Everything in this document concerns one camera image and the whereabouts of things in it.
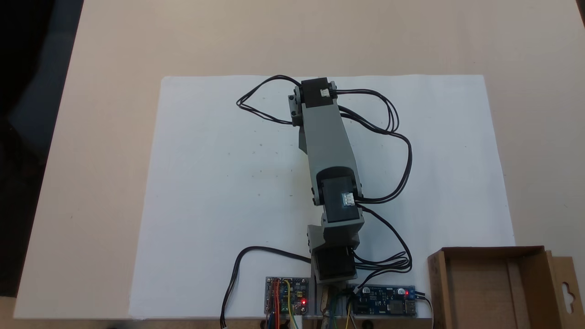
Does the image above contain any white paper sheet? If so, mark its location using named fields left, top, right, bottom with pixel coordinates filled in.
left=129, top=74, right=516, bottom=319

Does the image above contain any yellow jumper wire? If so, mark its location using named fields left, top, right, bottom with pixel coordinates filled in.
left=282, top=280, right=296, bottom=329

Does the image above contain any black power cable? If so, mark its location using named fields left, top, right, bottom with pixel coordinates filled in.
left=221, top=247, right=314, bottom=329

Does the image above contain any blue power converter board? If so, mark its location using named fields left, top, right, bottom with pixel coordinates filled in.
left=354, top=285, right=418, bottom=317

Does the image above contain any controller board with coloured wires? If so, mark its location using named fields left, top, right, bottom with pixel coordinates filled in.
left=265, top=276, right=309, bottom=317

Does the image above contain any brown cardboard box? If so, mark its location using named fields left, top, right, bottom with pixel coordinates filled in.
left=427, top=246, right=580, bottom=329

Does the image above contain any red jumper wire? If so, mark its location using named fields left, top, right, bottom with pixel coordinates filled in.
left=271, top=280, right=280, bottom=329

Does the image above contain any black motor cable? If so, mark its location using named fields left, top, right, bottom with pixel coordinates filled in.
left=236, top=74, right=303, bottom=125
left=352, top=206, right=413, bottom=286
left=335, top=88, right=413, bottom=204

